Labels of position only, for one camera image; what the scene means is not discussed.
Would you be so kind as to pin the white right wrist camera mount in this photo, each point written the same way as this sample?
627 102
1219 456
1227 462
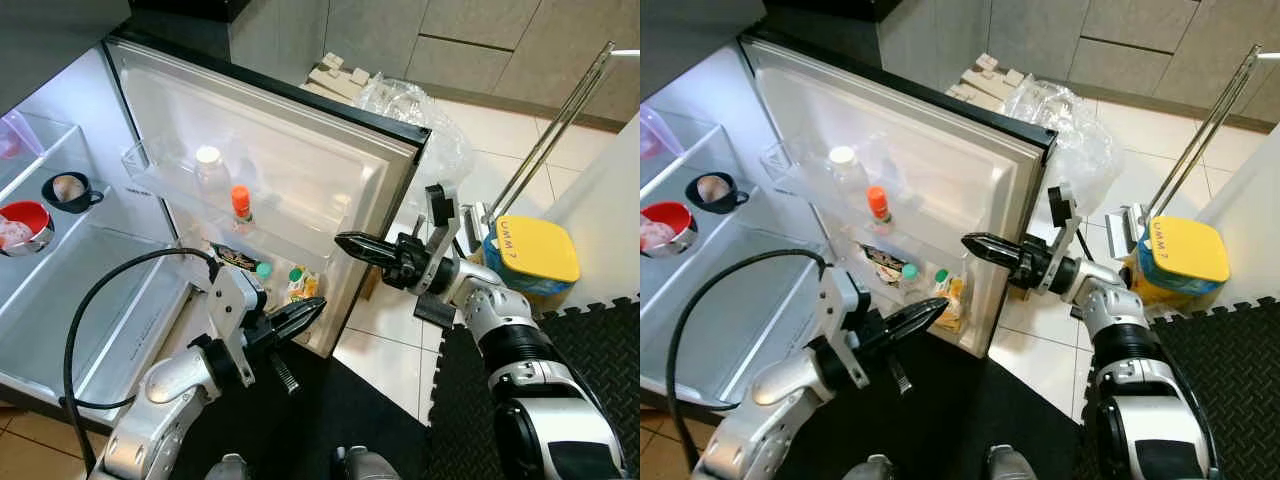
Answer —
438 215
1058 210

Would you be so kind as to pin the clear bottle white cap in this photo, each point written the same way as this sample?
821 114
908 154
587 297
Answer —
208 157
843 157

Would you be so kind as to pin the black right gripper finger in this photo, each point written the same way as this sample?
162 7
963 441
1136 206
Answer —
993 245
998 262
365 243
370 261

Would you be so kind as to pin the grey robot left foot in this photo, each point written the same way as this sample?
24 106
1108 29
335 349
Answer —
230 468
870 468

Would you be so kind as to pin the stacked cartons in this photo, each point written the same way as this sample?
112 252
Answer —
335 80
985 85

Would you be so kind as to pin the grey robot right foot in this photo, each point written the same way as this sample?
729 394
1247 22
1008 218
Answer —
1015 465
368 465

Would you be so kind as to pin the green black food packet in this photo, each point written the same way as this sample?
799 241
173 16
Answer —
240 258
888 265

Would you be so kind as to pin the loose black foam tile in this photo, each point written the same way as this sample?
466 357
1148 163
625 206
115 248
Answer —
435 310

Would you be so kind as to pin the white cabinet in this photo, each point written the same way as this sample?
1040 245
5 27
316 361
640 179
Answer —
610 200
1255 220

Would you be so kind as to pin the black floor mat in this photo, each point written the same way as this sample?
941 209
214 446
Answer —
960 420
330 410

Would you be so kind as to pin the grey kitchen cabinets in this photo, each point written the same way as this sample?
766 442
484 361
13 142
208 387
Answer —
1120 40
480 40

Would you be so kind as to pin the beige egg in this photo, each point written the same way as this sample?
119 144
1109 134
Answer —
712 187
68 187

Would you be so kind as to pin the black countertop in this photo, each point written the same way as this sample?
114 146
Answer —
830 8
190 8

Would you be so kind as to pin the black foam puzzle mat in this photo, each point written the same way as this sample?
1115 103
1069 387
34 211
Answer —
600 370
1240 380

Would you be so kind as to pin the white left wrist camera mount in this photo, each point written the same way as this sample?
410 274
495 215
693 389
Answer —
235 300
845 300

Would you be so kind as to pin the black mug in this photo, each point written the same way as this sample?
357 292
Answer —
697 203
52 203

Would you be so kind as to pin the small bottle orange cap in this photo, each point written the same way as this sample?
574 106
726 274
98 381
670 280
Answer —
877 198
240 198

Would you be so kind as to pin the red bowl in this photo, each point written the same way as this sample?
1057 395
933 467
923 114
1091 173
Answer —
32 213
677 212

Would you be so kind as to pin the pink plastic measuring cup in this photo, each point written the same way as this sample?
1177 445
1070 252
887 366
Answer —
18 135
660 135

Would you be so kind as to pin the blue tub yellow lid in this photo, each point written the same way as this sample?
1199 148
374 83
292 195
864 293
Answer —
535 250
1185 250

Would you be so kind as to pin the grey robot foot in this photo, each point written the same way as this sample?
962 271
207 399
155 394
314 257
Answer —
870 468
1015 465
230 468
368 465

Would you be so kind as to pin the clear bottle teal cap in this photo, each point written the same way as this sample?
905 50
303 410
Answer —
263 270
910 271

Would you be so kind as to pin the bubble wrap bundle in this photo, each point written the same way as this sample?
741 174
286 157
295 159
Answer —
400 100
1050 105

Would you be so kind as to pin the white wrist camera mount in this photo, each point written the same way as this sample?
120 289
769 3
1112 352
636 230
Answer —
438 215
1058 210
845 300
235 300

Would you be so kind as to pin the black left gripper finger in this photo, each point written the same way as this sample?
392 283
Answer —
300 333
915 313
298 313
915 334

